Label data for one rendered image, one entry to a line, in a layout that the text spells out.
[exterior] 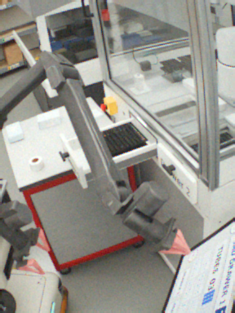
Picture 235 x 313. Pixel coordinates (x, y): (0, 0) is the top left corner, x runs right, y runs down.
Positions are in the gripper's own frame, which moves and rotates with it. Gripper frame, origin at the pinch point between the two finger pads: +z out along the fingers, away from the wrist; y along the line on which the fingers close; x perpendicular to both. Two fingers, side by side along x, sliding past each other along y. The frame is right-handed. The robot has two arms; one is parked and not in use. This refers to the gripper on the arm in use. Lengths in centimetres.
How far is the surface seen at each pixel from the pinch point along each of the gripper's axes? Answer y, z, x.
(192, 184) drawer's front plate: 40.5, 1.1, 12.7
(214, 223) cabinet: 37.5, 18.3, 19.1
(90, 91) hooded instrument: 139, -53, 78
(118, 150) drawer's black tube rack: 59, -25, 36
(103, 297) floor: 41, 20, 116
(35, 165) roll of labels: 57, -50, 70
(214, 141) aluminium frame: 35.8, -6.2, -9.7
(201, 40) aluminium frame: 34, -29, -35
